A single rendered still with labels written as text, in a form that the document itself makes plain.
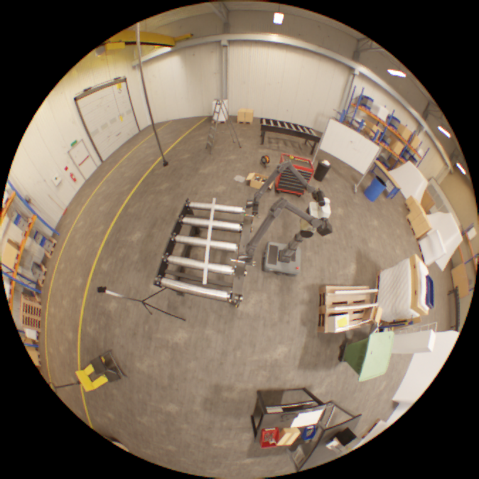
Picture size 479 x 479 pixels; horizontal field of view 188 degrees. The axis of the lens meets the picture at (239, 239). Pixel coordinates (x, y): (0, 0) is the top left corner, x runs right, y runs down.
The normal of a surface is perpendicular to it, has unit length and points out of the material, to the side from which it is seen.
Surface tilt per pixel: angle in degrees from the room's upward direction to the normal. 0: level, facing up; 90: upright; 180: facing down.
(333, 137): 90
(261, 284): 0
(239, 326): 0
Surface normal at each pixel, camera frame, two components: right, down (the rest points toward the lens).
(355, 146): -0.55, 0.73
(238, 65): -0.15, 0.87
